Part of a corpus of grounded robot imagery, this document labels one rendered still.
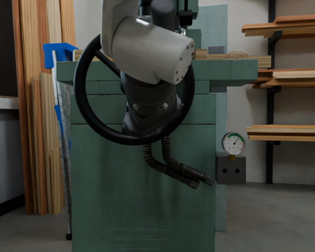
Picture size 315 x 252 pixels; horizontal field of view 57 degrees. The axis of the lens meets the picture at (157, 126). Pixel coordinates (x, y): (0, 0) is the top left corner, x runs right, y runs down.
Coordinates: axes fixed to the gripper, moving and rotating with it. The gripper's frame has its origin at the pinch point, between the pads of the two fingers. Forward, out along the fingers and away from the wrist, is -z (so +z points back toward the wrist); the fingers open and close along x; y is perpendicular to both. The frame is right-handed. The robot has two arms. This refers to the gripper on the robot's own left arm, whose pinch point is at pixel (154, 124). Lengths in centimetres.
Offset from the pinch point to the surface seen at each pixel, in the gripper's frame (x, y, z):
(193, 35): 42, 41, -32
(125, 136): -5.8, 4.7, -7.3
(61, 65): -9.1, 39.5, -13.5
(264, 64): 50, 10, -26
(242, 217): 50, -21, -164
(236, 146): 19.4, -9.1, -19.9
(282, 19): 181, 87, -133
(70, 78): -8.8, 35.2, -15.4
